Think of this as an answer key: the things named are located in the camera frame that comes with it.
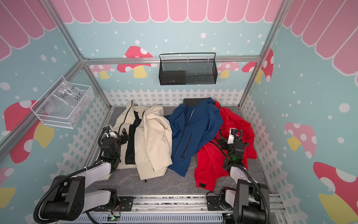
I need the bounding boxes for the cream beige jacket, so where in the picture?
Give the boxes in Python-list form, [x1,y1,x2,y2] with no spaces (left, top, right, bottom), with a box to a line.
[98,101,172,180]

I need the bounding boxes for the black wire mesh basket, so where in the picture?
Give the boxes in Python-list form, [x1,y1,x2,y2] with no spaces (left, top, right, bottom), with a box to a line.
[159,52,218,85]

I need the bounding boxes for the red jacket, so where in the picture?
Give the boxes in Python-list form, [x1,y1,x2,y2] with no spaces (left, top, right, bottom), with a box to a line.
[194,101,257,191]

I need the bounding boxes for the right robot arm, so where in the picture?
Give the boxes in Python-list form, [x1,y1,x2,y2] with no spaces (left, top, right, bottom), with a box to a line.
[221,136,271,224]

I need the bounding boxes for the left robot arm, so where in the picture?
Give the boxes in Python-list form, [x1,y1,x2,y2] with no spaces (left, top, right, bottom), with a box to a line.
[33,127,133,224]

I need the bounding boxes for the clear wire basket with bags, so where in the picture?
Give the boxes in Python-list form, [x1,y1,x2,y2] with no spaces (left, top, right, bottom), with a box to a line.
[30,77,94,129]

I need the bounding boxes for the black box in basket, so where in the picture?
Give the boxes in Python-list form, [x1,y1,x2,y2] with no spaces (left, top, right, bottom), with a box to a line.
[159,71,186,85]

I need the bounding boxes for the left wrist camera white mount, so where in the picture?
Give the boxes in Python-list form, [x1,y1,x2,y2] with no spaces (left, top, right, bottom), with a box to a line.
[103,129,119,139]

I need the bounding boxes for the navy blue jacket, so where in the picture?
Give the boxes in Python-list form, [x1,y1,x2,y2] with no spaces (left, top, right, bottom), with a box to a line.
[166,98,223,177]

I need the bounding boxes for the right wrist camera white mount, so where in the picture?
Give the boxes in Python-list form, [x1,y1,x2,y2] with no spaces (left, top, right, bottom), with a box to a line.
[227,128,239,144]

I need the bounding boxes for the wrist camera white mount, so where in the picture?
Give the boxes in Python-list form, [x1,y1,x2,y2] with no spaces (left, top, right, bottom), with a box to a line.
[103,129,119,139]
[227,128,239,144]

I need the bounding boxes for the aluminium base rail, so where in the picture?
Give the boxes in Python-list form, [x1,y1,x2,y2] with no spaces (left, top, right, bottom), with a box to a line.
[50,194,286,224]

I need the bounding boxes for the black flat case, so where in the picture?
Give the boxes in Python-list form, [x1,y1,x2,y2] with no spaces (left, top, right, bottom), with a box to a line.
[183,98,206,107]

